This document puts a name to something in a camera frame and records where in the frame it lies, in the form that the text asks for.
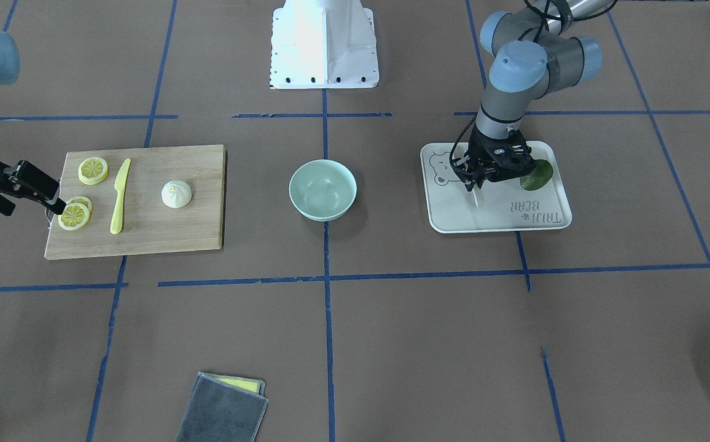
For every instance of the lemon slice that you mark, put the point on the lemon slice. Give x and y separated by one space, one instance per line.
93 171
81 200
74 217

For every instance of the lemon slice top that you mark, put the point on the lemon slice top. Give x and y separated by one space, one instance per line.
93 171

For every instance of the bamboo cutting board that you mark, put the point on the bamboo cutting board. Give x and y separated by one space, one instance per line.
149 226

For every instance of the grey cloth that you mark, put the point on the grey cloth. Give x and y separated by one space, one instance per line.
217 411

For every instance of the lemon slice behind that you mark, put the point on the lemon slice behind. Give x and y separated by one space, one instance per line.
81 200

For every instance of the yellow plastic knife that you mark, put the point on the yellow plastic knife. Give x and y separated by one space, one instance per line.
120 185

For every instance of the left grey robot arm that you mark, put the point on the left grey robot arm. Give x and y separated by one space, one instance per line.
532 59

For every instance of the yellow sponge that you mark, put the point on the yellow sponge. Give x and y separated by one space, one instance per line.
254 386

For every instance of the lemon slice front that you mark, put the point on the lemon slice front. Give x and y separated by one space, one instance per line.
74 217

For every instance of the cream bear tray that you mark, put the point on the cream bear tray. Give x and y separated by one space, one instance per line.
506 205

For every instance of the mint green bowl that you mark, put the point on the mint green bowl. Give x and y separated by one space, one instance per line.
322 190

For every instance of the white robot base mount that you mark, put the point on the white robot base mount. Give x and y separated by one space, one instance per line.
323 45

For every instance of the green leaf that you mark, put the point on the green leaf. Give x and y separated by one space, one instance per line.
540 176

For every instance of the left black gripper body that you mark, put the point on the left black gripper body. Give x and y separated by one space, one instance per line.
476 155

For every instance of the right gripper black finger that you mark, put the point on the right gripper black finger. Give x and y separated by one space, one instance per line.
33 184

